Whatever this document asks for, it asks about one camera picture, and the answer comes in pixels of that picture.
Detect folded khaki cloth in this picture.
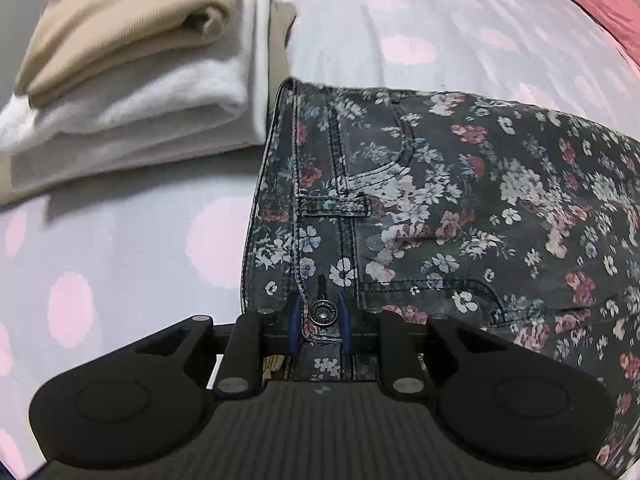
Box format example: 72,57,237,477
0,0,299,207

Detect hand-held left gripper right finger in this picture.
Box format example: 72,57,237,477
336,292,507,400

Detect pink pillow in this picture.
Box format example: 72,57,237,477
554,0,640,77

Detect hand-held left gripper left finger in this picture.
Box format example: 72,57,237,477
134,293,302,401

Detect pink polka dot bed sheet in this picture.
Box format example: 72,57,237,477
0,0,640,478

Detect folded beige cloth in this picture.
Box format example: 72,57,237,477
15,0,246,109

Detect dark floral pants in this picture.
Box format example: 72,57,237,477
241,77,640,478

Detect folded white towel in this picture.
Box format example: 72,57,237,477
0,0,277,197

